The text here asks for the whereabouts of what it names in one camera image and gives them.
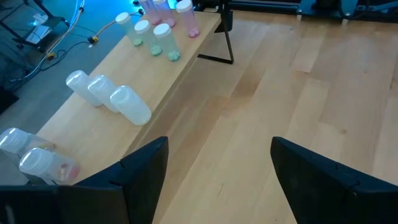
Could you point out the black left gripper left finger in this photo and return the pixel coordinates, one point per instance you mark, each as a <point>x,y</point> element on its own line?
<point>109,199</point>

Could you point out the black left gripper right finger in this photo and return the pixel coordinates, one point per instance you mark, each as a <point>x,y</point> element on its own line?
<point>326,193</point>

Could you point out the translucent white medicine bottle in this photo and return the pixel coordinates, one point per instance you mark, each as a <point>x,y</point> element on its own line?
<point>12,140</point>
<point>79,87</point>
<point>46,165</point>
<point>130,105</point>
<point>102,91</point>

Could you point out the medicine bottle with cream cap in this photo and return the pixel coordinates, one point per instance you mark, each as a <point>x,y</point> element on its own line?
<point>147,37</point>

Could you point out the green medicine bottle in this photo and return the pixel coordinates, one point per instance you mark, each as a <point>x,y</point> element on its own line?
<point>126,26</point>
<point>168,42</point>

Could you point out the black metal floor rack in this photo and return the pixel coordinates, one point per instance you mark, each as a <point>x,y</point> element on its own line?
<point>18,31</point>

